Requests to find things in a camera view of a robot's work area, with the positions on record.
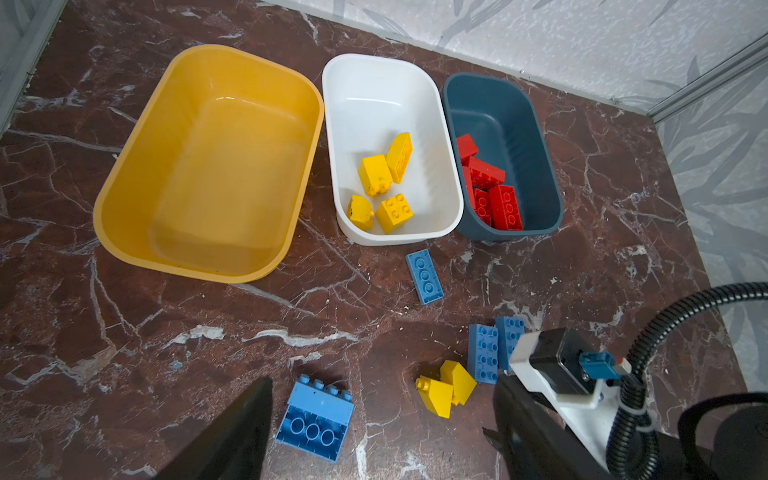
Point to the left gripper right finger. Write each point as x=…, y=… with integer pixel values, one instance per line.
x=532, y=444

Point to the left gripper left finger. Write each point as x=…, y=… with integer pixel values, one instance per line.
x=234, y=445

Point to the blue lego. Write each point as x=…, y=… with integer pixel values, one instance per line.
x=510, y=330
x=317, y=418
x=424, y=277
x=483, y=353

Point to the yellow sloped lego pair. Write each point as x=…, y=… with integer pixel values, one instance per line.
x=454, y=387

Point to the red lego cluster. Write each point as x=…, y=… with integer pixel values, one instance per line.
x=493, y=201

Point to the yellow long lego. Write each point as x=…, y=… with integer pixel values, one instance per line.
x=398, y=156

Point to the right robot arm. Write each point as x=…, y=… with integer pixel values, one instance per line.
x=739, y=448

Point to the yellow plastic bin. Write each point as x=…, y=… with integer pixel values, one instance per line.
x=210, y=183

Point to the dark teal plastic bin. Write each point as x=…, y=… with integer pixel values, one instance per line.
x=501, y=120

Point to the white plastic bin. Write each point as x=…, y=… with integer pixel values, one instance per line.
x=369, y=102

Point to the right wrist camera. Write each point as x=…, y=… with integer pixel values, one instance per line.
x=580, y=383

